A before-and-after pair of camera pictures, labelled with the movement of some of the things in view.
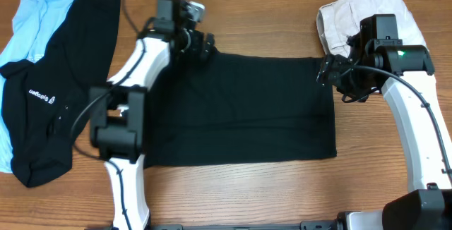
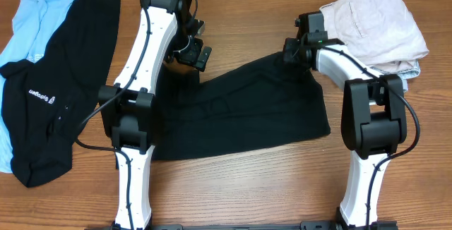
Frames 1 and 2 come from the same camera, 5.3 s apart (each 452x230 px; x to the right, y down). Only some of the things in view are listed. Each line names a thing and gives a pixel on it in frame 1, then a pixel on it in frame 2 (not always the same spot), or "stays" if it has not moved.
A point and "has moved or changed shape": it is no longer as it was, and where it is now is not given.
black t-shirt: x=210 y=107 has moved or changed shape
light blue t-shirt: x=39 y=16 stays
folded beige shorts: x=338 y=20 stays
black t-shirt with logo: x=43 y=99 stays
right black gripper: x=331 y=72 to x=291 y=60
